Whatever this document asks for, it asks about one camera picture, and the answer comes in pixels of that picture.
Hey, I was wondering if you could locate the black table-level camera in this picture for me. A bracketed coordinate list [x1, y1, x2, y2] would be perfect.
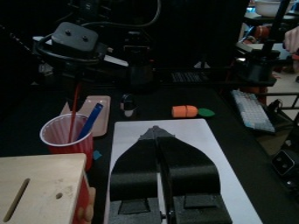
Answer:
[271, 149, 299, 188]

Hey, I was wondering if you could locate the red plastic cup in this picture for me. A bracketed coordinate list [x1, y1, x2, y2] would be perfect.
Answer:
[39, 113, 95, 172]

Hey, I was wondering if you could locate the black stand with pole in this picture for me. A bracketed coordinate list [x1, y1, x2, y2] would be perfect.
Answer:
[234, 0, 293, 87]

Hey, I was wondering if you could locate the wooden box with red front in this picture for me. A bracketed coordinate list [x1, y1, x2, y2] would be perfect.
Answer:
[0, 153, 98, 224]

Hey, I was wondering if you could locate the white cutting board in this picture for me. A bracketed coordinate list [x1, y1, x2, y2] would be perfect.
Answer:
[103, 118, 265, 224]

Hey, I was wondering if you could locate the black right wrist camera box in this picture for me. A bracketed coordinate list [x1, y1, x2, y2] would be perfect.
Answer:
[51, 21, 99, 60]

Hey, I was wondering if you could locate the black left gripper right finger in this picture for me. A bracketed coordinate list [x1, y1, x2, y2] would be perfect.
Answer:
[155, 125, 234, 224]

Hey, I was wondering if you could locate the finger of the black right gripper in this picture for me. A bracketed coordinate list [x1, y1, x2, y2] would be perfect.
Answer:
[62, 62, 80, 99]
[79, 62, 95, 99]

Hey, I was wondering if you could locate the blue plastic utensil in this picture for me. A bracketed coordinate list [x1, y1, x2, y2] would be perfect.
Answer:
[76, 102, 106, 140]

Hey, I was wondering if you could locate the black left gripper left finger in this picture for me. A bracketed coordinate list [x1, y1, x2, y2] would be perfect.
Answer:
[108, 125, 163, 224]

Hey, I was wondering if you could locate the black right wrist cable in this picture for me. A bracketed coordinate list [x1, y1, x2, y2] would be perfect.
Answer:
[34, 33, 103, 66]

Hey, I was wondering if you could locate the small metal pail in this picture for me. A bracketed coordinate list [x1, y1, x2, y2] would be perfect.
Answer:
[119, 93, 138, 118]

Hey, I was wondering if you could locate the pink cloth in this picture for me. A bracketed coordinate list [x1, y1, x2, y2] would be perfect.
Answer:
[283, 25, 299, 54]

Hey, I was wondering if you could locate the light grey keyboard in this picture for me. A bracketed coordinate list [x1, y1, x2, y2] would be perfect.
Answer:
[230, 88, 277, 134]

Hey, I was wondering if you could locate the white bowl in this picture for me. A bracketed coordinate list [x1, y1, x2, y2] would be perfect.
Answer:
[254, 0, 293, 18]

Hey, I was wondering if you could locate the orange toy carrot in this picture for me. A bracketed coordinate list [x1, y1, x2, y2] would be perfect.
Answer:
[171, 104, 217, 119]

